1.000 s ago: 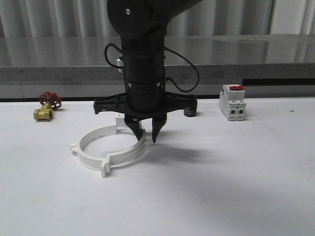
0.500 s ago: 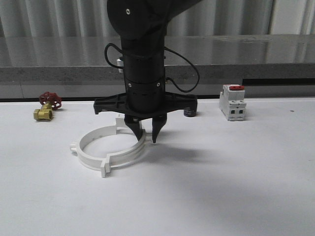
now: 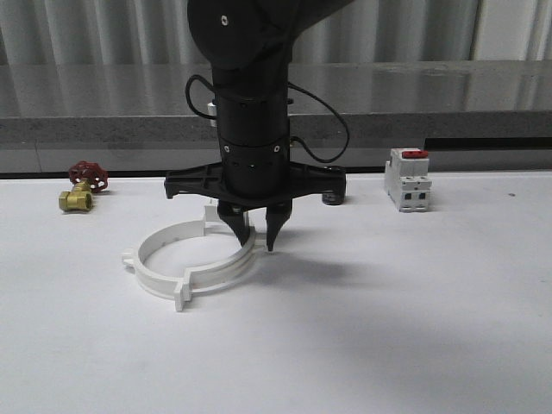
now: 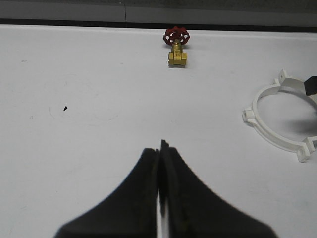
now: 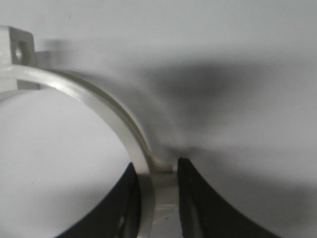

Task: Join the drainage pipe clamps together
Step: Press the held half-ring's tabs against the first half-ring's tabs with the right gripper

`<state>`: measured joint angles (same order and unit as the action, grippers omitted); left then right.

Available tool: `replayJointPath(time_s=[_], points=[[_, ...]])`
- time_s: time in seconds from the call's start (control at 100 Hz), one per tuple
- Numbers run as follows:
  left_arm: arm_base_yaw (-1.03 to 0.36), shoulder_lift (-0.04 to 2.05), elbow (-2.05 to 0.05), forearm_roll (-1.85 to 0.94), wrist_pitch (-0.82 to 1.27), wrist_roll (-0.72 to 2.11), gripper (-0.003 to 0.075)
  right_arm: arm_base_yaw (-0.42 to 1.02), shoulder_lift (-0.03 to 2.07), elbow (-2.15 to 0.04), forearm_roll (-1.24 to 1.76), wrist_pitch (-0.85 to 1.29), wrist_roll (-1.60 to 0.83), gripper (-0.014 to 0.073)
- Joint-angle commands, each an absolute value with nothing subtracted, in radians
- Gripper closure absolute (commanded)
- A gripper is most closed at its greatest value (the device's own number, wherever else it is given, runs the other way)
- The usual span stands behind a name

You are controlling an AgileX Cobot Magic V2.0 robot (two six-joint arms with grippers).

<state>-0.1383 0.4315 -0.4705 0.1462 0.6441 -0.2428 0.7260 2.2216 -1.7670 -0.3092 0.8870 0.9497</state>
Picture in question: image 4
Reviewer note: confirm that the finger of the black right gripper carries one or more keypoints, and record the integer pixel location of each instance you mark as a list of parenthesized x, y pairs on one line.
[(310, 86)]

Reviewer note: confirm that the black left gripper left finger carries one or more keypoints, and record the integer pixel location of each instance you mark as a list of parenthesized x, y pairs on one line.
[(129, 212)]

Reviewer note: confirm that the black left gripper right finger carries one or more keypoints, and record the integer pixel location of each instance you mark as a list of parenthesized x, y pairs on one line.
[(192, 210)]

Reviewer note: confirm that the white half-ring clamp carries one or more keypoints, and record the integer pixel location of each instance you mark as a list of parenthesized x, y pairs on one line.
[(250, 115)]

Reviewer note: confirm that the brass valve red handwheel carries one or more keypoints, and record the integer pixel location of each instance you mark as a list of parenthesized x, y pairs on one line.
[(176, 37)]

